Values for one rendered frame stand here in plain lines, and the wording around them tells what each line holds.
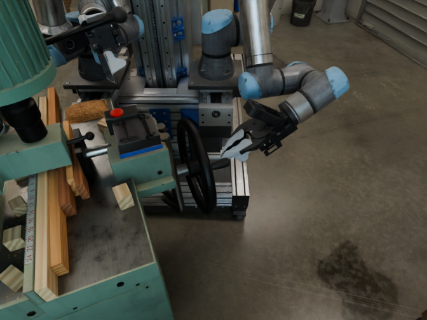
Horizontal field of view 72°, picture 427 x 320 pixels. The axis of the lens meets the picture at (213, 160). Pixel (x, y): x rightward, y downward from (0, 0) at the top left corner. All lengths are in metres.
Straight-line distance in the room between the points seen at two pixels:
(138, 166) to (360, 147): 1.88
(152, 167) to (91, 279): 0.27
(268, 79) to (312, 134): 1.56
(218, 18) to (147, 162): 0.64
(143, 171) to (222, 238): 1.00
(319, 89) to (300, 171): 1.30
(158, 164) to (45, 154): 0.24
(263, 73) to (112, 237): 0.53
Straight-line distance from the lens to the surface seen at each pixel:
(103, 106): 0.97
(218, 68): 1.21
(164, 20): 1.26
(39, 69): 0.59
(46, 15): 1.14
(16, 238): 0.82
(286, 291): 1.57
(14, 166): 0.72
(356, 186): 2.07
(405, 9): 3.96
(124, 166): 0.71
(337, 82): 0.79
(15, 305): 0.79
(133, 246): 0.63
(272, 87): 0.82
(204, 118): 1.18
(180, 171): 0.84
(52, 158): 0.71
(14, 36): 0.55
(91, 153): 0.75
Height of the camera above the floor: 1.44
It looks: 45 degrees down
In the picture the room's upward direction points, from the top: straight up
